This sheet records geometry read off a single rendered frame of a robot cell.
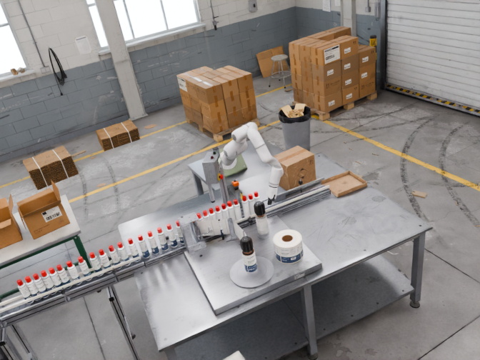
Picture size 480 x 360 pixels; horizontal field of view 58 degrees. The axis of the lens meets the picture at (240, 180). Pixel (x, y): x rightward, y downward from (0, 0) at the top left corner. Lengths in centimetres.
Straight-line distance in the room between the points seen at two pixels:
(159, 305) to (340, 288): 155
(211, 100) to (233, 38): 281
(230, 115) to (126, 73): 245
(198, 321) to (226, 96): 452
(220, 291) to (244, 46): 708
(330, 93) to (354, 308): 417
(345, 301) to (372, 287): 27
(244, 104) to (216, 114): 51
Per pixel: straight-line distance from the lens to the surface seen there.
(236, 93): 693
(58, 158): 716
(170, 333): 293
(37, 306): 351
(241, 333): 361
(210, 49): 911
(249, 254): 293
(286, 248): 301
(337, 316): 364
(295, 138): 605
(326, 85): 701
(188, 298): 309
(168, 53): 878
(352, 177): 405
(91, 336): 435
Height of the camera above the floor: 296
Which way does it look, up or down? 30 degrees down
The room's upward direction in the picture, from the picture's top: 10 degrees counter-clockwise
